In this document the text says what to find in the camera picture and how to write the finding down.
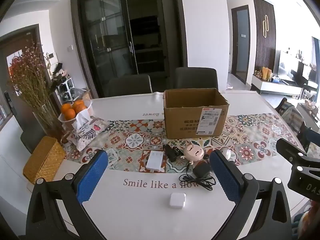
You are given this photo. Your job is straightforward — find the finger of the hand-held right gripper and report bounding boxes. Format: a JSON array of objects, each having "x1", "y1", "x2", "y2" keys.
[{"x1": 276, "y1": 138, "x2": 320, "y2": 179}]

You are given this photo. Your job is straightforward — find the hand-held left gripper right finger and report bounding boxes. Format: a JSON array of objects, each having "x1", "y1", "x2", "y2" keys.
[{"x1": 209, "y1": 151, "x2": 292, "y2": 240}]

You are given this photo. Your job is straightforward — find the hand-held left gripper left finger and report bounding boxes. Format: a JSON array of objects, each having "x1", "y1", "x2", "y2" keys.
[{"x1": 26, "y1": 150, "x2": 109, "y2": 240}]

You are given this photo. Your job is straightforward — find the white figurine keychain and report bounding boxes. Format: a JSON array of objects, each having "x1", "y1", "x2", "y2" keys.
[{"x1": 219, "y1": 147, "x2": 237, "y2": 162}]

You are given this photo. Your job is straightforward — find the black power adapter with cable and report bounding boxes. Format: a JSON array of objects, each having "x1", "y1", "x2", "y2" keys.
[{"x1": 179, "y1": 162, "x2": 217, "y2": 191}]

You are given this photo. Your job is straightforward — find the brown cardboard box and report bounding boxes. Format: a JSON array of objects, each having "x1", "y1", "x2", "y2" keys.
[{"x1": 163, "y1": 88, "x2": 230, "y2": 140}]

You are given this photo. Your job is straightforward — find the colourful cloth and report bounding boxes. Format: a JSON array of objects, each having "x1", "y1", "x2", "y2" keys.
[{"x1": 292, "y1": 200, "x2": 320, "y2": 240}]

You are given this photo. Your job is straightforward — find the pink round device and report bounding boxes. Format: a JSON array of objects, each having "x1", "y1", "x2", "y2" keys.
[{"x1": 180, "y1": 144, "x2": 205, "y2": 166}]

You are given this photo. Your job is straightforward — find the wooden chair with patterned cushion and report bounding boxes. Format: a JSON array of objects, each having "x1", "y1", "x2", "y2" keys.
[{"x1": 274, "y1": 97, "x2": 320, "y2": 153}]

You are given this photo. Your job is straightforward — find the floral fabric tissue box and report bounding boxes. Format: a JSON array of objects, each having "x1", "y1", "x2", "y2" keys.
[{"x1": 67, "y1": 109, "x2": 111, "y2": 152}]

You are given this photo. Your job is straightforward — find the yellow woven box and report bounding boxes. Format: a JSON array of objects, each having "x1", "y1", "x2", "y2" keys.
[{"x1": 22, "y1": 136, "x2": 67, "y2": 186}]

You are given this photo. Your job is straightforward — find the white square charger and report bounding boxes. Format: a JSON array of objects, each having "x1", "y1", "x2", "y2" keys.
[{"x1": 169, "y1": 192, "x2": 186, "y2": 208}]

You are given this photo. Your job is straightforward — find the patterned tile-print table runner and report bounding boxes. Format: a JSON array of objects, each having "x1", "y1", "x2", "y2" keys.
[{"x1": 62, "y1": 112, "x2": 306, "y2": 174}]

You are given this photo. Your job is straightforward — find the black clip device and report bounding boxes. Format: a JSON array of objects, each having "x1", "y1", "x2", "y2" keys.
[{"x1": 162, "y1": 144, "x2": 182, "y2": 162}]

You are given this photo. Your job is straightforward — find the white fruit basket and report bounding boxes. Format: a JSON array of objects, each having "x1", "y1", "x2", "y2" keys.
[{"x1": 58, "y1": 99, "x2": 94, "y2": 130}]

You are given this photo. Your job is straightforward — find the white rectangular box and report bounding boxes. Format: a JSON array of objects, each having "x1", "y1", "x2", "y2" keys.
[{"x1": 146, "y1": 151, "x2": 164, "y2": 171}]

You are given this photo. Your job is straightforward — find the glass vase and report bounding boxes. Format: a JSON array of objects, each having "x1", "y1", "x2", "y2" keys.
[{"x1": 32, "y1": 102, "x2": 64, "y2": 141}]

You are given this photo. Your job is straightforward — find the dark chair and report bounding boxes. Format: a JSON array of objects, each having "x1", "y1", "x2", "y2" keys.
[{"x1": 20, "y1": 127, "x2": 46, "y2": 153}]

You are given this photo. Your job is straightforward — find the white tv cabinet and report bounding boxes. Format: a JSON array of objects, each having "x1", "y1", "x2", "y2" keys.
[{"x1": 251, "y1": 74, "x2": 318, "y2": 98}]

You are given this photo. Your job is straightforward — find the yellow packages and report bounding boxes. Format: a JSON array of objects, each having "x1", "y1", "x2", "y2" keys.
[{"x1": 259, "y1": 66, "x2": 273, "y2": 82}]

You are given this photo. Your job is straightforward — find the television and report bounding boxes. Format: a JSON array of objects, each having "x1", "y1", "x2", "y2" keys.
[{"x1": 272, "y1": 50, "x2": 313, "y2": 81}]

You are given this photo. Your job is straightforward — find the white storage shelf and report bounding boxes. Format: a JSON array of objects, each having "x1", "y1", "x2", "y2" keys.
[{"x1": 55, "y1": 77, "x2": 76, "y2": 101}]

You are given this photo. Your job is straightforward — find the grey dining chair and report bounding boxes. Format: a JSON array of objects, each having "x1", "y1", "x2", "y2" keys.
[
  {"x1": 108, "y1": 74, "x2": 153, "y2": 98},
  {"x1": 174, "y1": 67, "x2": 219, "y2": 91}
]

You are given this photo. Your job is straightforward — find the dried flower bouquet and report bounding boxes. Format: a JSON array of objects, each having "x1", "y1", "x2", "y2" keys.
[{"x1": 9, "y1": 42, "x2": 60, "y2": 108}]

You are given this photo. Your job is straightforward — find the dark narrow door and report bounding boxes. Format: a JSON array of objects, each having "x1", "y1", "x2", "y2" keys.
[{"x1": 231, "y1": 5, "x2": 251, "y2": 84}]

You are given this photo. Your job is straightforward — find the brown wooden door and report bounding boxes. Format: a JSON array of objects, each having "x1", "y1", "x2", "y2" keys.
[{"x1": 0, "y1": 24, "x2": 51, "y2": 130}]

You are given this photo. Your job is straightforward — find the dark glass sliding door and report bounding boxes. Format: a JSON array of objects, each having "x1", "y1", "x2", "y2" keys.
[{"x1": 71, "y1": 0, "x2": 187, "y2": 98}]

